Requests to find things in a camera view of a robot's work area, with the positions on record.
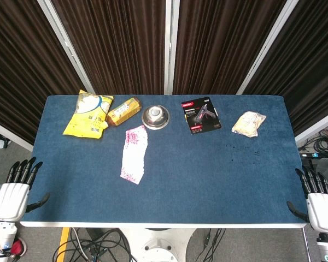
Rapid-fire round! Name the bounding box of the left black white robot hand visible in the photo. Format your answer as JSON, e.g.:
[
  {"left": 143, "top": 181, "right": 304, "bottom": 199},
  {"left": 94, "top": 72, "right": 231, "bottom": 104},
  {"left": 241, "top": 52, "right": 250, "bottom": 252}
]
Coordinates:
[{"left": 0, "top": 157, "right": 50, "bottom": 222}]

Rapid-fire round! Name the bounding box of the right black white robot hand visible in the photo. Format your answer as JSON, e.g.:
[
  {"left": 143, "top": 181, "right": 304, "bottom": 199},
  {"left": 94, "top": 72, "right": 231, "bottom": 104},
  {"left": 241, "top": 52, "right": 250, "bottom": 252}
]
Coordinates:
[{"left": 286, "top": 165, "right": 328, "bottom": 233}]

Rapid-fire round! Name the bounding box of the black device with lit LEDs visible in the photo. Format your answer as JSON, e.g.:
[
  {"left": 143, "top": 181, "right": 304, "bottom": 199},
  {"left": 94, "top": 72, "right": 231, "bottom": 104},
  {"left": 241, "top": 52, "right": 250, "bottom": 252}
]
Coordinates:
[{"left": 300, "top": 151, "right": 328, "bottom": 159}]

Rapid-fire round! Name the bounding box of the red round button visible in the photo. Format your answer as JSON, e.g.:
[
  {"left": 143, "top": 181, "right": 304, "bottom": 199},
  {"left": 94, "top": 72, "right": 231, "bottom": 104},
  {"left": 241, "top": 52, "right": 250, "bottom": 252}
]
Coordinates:
[{"left": 10, "top": 239, "right": 25, "bottom": 257}]

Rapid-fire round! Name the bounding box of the yellow snack bag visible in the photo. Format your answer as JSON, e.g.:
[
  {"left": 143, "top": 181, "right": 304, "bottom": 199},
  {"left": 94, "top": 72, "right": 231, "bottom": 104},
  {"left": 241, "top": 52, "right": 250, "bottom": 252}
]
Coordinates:
[{"left": 62, "top": 89, "right": 114, "bottom": 139}]

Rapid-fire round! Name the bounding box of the pale yellow plastic food packet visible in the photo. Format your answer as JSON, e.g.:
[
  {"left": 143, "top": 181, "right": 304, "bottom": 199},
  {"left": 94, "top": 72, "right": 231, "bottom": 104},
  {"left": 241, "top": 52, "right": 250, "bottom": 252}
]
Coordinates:
[{"left": 231, "top": 110, "right": 267, "bottom": 138}]

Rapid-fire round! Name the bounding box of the dark brown curtain panel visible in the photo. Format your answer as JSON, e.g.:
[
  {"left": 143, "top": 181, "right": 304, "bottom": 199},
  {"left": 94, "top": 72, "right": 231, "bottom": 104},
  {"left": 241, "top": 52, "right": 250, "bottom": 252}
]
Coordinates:
[
  {"left": 172, "top": 0, "right": 287, "bottom": 95},
  {"left": 51, "top": 0, "right": 166, "bottom": 95},
  {"left": 0, "top": 0, "right": 85, "bottom": 145},
  {"left": 243, "top": 0, "right": 328, "bottom": 137}
]

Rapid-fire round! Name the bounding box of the orange brown biscuit packet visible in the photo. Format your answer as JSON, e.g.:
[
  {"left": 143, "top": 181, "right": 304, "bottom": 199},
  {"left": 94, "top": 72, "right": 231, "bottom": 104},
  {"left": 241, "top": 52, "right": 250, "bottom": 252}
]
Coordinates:
[{"left": 106, "top": 97, "right": 142, "bottom": 127}]

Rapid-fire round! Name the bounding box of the black glue gun package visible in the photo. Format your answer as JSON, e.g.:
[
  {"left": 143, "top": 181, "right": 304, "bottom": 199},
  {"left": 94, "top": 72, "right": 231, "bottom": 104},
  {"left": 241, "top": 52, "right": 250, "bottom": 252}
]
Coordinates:
[{"left": 181, "top": 96, "right": 222, "bottom": 135}]

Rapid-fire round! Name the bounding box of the silver metal bowl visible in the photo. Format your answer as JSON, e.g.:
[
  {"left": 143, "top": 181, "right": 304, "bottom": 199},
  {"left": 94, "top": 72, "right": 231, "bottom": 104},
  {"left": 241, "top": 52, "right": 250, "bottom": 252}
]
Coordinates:
[{"left": 141, "top": 105, "right": 170, "bottom": 130}]

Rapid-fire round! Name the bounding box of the white divider frame bottom rail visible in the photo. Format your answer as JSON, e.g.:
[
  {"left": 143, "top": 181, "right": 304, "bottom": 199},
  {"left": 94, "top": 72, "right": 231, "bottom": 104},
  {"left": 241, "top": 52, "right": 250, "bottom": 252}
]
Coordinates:
[
  {"left": 0, "top": 118, "right": 34, "bottom": 152},
  {"left": 294, "top": 108, "right": 328, "bottom": 145}
]

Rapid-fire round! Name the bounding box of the dark tangled cable pile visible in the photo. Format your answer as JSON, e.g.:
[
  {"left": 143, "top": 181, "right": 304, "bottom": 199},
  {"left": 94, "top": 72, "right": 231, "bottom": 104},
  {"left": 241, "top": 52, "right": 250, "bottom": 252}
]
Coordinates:
[{"left": 298, "top": 124, "right": 328, "bottom": 158}]

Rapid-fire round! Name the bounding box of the black floor cable bundle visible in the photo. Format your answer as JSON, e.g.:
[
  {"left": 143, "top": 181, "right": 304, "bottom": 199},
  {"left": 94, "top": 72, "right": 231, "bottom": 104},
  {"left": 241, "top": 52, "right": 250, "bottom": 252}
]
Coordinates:
[{"left": 52, "top": 228, "right": 139, "bottom": 262}]

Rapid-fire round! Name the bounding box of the thin black cable with plug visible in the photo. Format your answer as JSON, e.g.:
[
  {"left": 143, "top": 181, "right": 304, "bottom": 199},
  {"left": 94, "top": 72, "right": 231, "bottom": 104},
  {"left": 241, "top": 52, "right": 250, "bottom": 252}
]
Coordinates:
[{"left": 194, "top": 228, "right": 226, "bottom": 262}]

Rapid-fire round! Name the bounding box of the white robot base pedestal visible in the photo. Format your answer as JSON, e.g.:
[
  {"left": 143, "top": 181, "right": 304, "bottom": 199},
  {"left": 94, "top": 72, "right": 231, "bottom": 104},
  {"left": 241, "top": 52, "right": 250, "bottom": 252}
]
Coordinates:
[{"left": 119, "top": 227, "right": 198, "bottom": 262}]

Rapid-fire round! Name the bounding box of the white divider frame post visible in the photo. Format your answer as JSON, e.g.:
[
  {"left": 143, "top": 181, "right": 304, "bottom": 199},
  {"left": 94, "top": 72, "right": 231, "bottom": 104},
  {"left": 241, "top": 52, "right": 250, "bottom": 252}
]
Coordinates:
[
  {"left": 37, "top": 0, "right": 96, "bottom": 95},
  {"left": 236, "top": 0, "right": 300, "bottom": 95},
  {"left": 163, "top": 0, "right": 180, "bottom": 95}
]

